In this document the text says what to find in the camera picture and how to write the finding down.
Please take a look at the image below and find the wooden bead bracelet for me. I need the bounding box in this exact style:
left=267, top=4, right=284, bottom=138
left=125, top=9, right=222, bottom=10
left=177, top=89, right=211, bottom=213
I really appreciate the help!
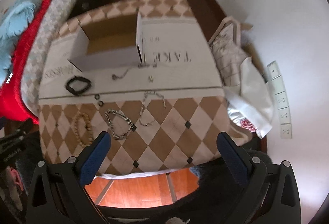
left=73, top=112, right=94, bottom=148

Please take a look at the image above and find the thick silver chain bracelet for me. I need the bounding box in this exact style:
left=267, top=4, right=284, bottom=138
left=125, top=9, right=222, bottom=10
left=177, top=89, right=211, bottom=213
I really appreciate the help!
left=104, top=108, right=137, bottom=140

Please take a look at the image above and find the black wrist band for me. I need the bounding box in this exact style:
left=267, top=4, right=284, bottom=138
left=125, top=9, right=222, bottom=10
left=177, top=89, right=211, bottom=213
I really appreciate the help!
left=65, top=76, right=92, bottom=96

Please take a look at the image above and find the silver pendant necklace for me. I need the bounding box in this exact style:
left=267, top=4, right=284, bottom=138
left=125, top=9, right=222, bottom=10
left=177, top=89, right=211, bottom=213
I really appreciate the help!
left=111, top=62, right=158, bottom=81

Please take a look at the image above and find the thin silver chain necklace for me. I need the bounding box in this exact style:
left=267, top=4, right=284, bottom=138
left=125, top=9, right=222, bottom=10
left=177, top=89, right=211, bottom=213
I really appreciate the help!
left=138, top=90, right=166, bottom=127

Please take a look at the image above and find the crumpled white cloth pile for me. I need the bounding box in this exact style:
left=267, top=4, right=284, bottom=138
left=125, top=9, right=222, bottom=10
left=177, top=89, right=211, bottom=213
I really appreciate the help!
left=209, top=16, right=274, bottom=139

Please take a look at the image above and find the checkered printed table cloth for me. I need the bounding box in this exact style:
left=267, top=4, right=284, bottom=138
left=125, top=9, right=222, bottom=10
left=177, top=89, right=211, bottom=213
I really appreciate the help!
left=38, top=0, right=252, bottom=178

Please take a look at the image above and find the red blanket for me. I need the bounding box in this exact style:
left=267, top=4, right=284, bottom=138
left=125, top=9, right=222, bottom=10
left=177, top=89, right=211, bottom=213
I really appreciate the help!
left=1, top=0, right=52, bottom=124

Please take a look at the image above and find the white cardboard box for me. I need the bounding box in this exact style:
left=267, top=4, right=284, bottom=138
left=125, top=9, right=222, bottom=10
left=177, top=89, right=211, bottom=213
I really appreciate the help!
left=68, top=12, right=143, bottom=72

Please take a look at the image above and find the checkered bed mattress cover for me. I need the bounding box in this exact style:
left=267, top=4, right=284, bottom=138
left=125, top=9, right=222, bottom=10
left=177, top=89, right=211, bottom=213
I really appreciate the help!
left=20, top=0, right=77, bottom=117

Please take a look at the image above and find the light blue duvet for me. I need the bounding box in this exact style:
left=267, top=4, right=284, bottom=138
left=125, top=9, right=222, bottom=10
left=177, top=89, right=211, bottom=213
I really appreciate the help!
left=1, top=0, right=42, bottom=85

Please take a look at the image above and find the white wall socket strip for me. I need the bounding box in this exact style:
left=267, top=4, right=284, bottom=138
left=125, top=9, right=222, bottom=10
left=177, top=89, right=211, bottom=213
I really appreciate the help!
left=267, top=61, right=292, bottom=139

